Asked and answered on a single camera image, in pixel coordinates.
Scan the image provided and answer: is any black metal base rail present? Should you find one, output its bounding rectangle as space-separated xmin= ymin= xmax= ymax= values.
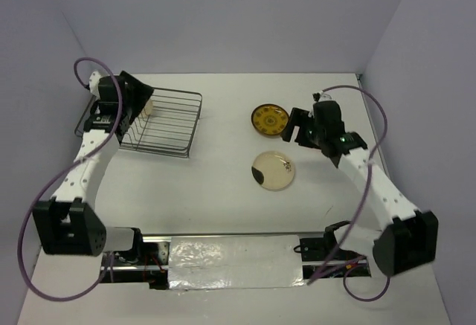
xmin=97 ymin=231 xmax=373 ymax=291

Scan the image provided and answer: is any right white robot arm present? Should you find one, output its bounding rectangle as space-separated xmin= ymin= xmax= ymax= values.
xmin=281 ymin=100 xmax=439 ymax=277

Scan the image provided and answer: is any yellow plate brown rim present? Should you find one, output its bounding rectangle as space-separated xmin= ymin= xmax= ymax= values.
xmin=251 ymin=103 xmax=290 ymax=138

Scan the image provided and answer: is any silver foil sheet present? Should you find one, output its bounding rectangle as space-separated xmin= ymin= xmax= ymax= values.
xmin=168 ymin=235 xmax=304 ymax=290

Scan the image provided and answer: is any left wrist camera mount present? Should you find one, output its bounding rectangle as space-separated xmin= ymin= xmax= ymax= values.
xmin=88 ymin=70 xmax=103 ymax=98

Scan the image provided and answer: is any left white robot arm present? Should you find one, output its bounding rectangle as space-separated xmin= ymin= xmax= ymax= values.
xmin=33 ymin=71 xmax=153 ymax=265

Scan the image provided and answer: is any pink floral plate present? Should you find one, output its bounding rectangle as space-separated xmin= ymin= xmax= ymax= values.
xmin=251 ymin=150 xmax=296 ymax=191

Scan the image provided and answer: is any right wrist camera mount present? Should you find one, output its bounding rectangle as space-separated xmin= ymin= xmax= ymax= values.
xmin=312 ymin=91 xmax=333 ymax=103

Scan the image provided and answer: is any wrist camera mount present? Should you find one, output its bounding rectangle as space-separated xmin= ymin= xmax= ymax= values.
xmin=312 ymin=91 xmax=333 ymax=103
xmin=88 ymin=70 xmax=103 ymax=98

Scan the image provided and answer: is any metal wire dish rack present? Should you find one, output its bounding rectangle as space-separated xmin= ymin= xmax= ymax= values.
xmin=74 ymin=87 xmax=204 ymax=159

